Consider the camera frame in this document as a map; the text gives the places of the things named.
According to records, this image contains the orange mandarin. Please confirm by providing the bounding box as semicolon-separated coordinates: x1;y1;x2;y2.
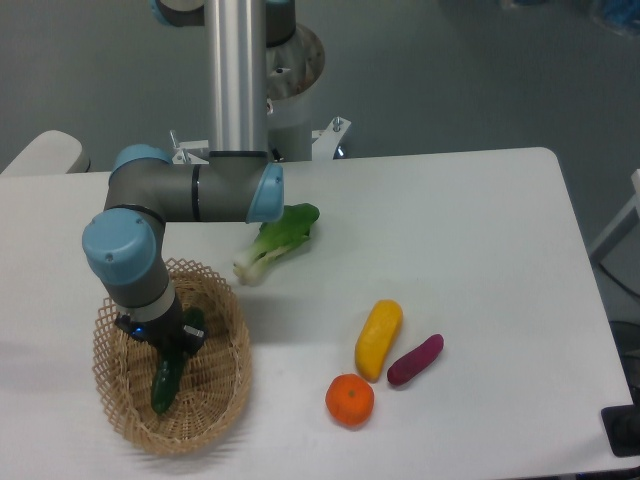
325;373;375;427

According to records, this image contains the yellow squash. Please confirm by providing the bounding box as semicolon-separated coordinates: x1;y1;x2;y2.
354;299;403;383

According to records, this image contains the purple sweet potato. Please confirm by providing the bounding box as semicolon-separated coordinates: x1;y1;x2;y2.
387;333;445;386

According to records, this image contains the green cucumber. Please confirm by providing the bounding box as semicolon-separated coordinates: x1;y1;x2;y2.
151;306;206;415

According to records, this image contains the green bok choy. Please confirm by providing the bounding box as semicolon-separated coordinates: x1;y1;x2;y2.
233;203;320;285

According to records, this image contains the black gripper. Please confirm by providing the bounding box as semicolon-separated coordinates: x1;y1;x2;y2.
114;299;206;356

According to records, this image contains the black device at table edge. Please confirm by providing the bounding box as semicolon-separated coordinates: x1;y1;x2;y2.
601;405;639;458

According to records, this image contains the white chair armrest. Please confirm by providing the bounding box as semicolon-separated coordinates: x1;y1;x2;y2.
1;130;91;177

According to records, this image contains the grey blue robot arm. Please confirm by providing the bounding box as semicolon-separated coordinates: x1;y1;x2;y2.
82;1;296;354

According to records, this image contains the white furniture frame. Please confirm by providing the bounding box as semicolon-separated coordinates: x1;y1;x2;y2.
587;170;639;265

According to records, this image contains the woven wicker basket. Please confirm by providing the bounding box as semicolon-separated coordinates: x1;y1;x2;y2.
93;259;252;455

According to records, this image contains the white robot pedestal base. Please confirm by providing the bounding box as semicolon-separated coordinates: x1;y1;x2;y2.
168;22;352;166

